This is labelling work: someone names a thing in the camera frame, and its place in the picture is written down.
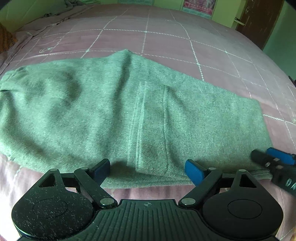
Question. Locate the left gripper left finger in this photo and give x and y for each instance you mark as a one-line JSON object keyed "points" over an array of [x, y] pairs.
{"points": [[90, 179]]}

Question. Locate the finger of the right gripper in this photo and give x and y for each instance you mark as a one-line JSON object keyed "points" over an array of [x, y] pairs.
{"points": [[263, 159], [287, 158]]}

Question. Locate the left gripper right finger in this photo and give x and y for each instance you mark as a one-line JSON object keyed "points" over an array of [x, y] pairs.
{"points": [[205, 181]]}

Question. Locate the dark brown wooden door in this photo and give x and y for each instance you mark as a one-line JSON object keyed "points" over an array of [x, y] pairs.
{"points": [[259, 17]]}

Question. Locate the metal door latch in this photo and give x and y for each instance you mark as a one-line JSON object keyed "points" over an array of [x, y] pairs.
{"points": [[239, 22]]}

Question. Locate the orange striped pillow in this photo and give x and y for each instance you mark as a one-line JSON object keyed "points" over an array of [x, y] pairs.
{"points": [[7, 39]]}

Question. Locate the crumpled grey cloth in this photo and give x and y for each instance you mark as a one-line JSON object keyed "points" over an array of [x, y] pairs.
{"points": [[69, 4]]}

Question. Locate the right pink wall poster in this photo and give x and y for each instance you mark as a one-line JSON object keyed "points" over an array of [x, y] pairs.
{"points": [[203, 8]]}

